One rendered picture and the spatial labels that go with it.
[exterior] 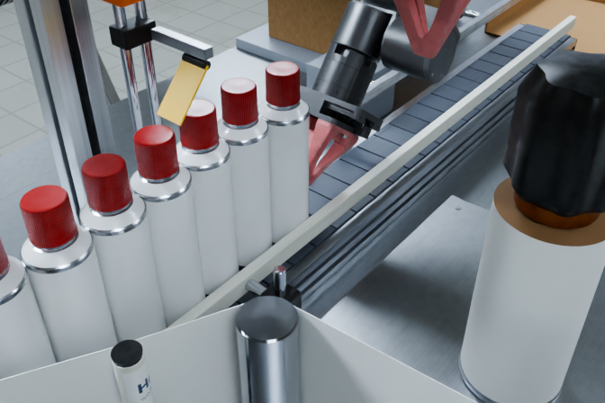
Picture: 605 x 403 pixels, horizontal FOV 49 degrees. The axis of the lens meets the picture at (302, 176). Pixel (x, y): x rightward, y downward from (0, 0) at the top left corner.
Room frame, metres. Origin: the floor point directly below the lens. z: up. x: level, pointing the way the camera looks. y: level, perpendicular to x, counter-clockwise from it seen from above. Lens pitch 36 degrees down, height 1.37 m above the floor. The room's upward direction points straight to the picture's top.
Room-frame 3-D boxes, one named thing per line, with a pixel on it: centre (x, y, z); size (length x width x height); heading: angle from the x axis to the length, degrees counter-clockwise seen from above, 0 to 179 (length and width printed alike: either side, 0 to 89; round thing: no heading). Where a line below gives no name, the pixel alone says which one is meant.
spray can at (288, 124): (0.58, 0.02, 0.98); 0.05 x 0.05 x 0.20
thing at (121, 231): (0.41, 0.15, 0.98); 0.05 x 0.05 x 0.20
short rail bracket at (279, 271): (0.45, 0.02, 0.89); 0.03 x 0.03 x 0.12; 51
